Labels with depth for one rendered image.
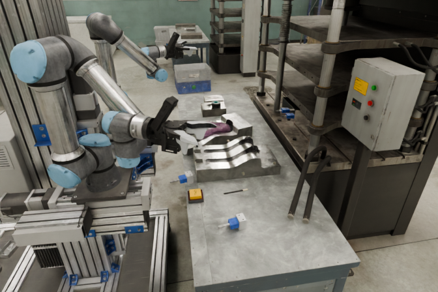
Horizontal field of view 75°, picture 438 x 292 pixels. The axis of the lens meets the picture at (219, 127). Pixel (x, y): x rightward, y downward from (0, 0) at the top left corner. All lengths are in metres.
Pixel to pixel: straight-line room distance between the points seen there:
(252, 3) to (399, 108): 4.52
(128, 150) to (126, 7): 7.79
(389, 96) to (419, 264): 1.53
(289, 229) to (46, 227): 1.05
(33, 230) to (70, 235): 0.14
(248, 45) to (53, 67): 5.08
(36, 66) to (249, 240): 1.07
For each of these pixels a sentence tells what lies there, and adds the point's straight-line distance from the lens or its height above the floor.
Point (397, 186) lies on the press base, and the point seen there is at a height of 0.52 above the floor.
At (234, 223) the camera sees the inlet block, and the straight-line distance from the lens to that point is 1.41.
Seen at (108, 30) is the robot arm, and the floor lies 1.62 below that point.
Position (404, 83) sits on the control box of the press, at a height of 1.43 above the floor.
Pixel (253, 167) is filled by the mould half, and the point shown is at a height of 0.87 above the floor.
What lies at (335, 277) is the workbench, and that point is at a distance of 1.52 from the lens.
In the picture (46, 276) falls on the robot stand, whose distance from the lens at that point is 2.28.
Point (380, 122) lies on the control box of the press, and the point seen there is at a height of 1.23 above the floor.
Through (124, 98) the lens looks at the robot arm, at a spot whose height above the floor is 1.47.
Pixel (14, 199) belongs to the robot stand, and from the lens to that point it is 1.58.
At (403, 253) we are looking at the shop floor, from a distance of 2.76.
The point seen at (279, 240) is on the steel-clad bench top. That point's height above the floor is 0.80.
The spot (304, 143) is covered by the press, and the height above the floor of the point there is 0.79.
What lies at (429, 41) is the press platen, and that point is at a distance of 2.10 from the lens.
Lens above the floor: 1.86
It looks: 28 degrees down
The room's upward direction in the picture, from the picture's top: straight up
